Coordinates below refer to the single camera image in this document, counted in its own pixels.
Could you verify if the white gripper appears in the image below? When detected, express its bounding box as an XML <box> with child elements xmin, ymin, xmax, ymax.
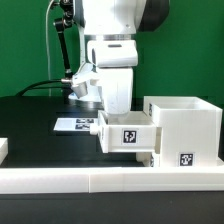
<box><xmin>98</xmin><ymin>68</ymin><xmax>133</xmax><ymax>115</ymax></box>

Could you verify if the white drawer tray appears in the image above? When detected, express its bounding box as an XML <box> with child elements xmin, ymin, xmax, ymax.
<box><xmin>136</xmin><ymin>152</ymin><xmax>160</xmax><ymax>167</ymax></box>
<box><xmin>90</xmin><ymin>110</ymin><xmax>157</xmax><ymax>153</ymax></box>

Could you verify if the white front drawer tray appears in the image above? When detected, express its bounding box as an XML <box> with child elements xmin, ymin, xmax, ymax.
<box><xmin>136</xmin><ymin>152</ymin><xmax>160</xmax><ymax>167</ymax></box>

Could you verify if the white drawer cabinet box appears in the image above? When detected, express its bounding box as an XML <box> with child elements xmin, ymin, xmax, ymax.
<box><xmin>143</xmin><ymin>96</ymin><xmax>222</xmax><ymax>167</ymax></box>

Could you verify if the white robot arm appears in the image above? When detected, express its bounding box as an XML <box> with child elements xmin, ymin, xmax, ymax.
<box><xmin>72</xmin><ymin>0</ymin><xmax>170</xmax><ymax>115</ymax></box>

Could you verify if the white marker tag sheet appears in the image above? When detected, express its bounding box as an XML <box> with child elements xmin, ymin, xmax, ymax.
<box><xmin>54</xmin><ymin>118</ymin><xmax>97</xmax><ymax>131</ymax></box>

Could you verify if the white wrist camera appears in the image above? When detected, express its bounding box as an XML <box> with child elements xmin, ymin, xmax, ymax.
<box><xmin>71</xmin><ymin>63</ymin><xmax>99</xmax><ymax>101</ymax></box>

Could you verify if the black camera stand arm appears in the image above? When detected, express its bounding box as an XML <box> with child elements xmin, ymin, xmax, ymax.
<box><xmin>53</xmin><ymin>0</ymin><xmax>79</xmax><ymax>82</ymax></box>

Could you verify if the black cable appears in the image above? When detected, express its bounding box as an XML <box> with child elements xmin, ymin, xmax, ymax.
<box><xmin>14</xmin><ymin>78</ymin><xmax>74</xmax><ymax>98</ymax></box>

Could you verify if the grey thin cable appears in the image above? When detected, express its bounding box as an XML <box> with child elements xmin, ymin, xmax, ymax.
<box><xmin>45</xmin><ymin>0</ymin><xmax>54</xmax><ymax>98</ymax></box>

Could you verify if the white front barrier wall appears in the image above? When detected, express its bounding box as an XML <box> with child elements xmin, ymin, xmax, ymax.
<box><xmin>0</xmin><ymin>166</ymin><xmax>224</xmax><ymax>194</ymax></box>

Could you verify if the white barrier wall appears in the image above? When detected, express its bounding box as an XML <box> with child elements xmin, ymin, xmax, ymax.
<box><xmin>0</xmin><ymin>138</ymin><xmax>8</xmax><ymax>165</ymax></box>
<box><xmin>0</xmin><ymin>166</ymin><xmax>224</xmax><ymax>194</ymax></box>

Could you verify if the white left barrier wall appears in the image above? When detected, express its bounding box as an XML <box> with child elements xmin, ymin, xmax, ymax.
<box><xmin>0</xmin><ymin>138</ymin><xmax>8</xmax><ymax>165</ymax></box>

